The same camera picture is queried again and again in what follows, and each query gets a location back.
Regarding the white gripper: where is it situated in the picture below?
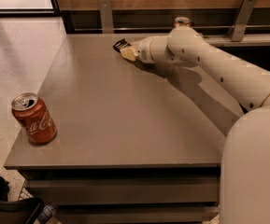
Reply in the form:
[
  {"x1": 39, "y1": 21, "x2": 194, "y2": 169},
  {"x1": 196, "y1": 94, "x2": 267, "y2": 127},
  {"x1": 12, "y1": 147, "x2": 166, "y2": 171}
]
[{"x1": 121, "y1": 36, "x2": 170, "y2": 63}]

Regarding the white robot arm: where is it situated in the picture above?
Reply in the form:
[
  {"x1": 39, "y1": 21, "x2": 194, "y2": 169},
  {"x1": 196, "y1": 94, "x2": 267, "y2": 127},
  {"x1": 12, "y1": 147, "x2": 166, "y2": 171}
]
[{"x1": 120, "y1": 26, "x2": 270, "y2": 224}]

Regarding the gold soda can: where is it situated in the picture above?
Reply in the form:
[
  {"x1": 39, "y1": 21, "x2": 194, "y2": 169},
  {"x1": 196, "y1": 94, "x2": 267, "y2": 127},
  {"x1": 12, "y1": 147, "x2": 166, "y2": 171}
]
[{"x1": 173, "y1": 17, "x2": 192, "y2": 28}]

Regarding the red coca-cola can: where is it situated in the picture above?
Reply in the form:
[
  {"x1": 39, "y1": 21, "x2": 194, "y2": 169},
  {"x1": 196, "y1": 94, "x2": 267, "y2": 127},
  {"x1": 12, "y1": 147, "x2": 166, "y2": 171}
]
[{"x1": 11, "y1": 92, "x2": 57, "y2": 145}]

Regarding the grey cabinet with drawers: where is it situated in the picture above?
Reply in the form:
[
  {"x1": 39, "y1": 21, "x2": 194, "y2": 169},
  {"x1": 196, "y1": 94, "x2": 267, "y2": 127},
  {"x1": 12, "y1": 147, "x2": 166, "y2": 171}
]
[{"x1": 5, "y1": 35, "x2": 242, "y2": 224}]

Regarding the blue bottle cap object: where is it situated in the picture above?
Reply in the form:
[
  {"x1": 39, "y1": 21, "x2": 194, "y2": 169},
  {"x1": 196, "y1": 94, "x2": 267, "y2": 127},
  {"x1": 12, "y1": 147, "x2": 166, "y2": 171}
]
[{"x1": 37, "y1": 205, "x2": 55, "y2": 224}]

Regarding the black chair armrest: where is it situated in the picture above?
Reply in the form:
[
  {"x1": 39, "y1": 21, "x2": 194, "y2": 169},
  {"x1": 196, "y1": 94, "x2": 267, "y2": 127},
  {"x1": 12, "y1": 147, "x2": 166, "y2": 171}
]
[{"x1": 0, "y1": 176, "x2": 44, "y2": 224}]

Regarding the left metal wall bracket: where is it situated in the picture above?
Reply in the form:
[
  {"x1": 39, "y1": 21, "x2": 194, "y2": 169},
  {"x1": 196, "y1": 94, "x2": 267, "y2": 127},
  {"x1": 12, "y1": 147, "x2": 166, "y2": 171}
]
[{"x1": 98, "y1": 0, "x2": 114, "y2": 34}]

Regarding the metal wall bracket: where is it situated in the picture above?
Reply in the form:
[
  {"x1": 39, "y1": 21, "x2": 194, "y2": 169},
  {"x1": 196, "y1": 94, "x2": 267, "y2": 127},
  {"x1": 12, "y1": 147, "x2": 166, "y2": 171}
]
[
  {"x1": 98, "y1": 0, "x2": 114, "y2": 34},
  {"x1": 227, "y1": 0, "x2": 257, "y2": 42}
]

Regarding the right metal wall bracket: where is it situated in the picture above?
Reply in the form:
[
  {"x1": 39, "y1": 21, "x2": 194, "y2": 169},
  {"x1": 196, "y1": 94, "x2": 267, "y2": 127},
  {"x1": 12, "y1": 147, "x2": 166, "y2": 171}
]
[{"x1": 227, "y1": 0, "x2": 257, "y2": 42}]

